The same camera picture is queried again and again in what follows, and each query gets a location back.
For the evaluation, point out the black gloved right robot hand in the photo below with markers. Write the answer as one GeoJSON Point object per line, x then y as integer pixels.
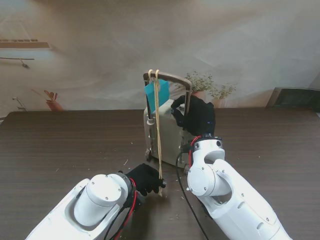
{"type": "Point", "coordinates": [200, 117]}

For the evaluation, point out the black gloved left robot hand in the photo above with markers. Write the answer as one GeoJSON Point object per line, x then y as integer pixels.
{"type": "Point", "coordinates": [147, 178]}

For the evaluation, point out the beige mini trolley suitcase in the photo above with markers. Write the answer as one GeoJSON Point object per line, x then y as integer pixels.
{"type": "Point", "coordinates": [167, 140]}

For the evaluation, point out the teal paper luggage tag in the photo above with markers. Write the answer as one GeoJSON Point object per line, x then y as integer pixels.
{"type": "Point", "coordinates": [162, 95]}

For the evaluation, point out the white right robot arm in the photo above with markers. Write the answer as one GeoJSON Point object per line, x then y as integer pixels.
{"type": "Point", "coordinates": [220, 190]}

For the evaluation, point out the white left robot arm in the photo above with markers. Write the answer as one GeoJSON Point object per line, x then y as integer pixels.
{"type": "Point", "coordinates": [100, 197]}

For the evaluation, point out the printed backdrop cloth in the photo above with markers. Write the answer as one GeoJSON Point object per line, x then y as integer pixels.
{"type": "Point", "coordinates": [100, 50]}

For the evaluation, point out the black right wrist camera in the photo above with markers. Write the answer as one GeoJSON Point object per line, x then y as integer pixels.
{"type": "Point", "coordinates": [186, 148]}

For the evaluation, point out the black box with grey frame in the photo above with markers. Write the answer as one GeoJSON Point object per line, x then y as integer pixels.
{"type": "Point", "coordinates": [295, 98]}

